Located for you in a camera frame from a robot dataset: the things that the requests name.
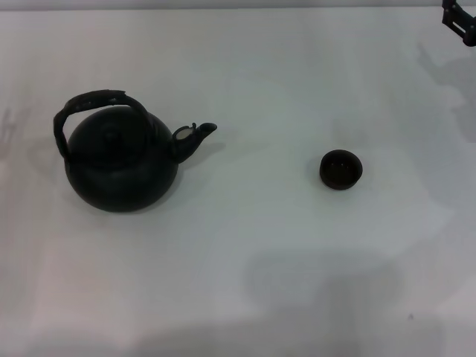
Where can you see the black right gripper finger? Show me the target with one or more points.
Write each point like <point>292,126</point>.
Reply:
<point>461,22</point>

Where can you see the small dark teacup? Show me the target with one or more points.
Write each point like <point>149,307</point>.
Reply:
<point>341,171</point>

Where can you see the black round teapot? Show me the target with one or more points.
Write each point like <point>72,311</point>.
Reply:
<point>119,175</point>

